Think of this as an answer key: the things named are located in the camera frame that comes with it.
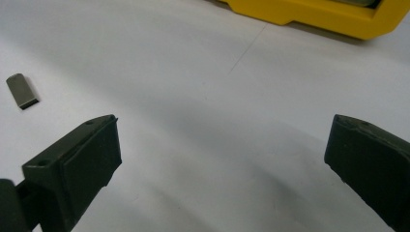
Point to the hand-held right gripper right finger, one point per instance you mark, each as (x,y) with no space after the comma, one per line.
(377,167)

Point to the yellow black drawer organizer cabinet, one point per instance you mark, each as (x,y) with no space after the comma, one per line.
(322,16)

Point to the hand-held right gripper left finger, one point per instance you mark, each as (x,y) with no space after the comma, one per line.
(80,161)

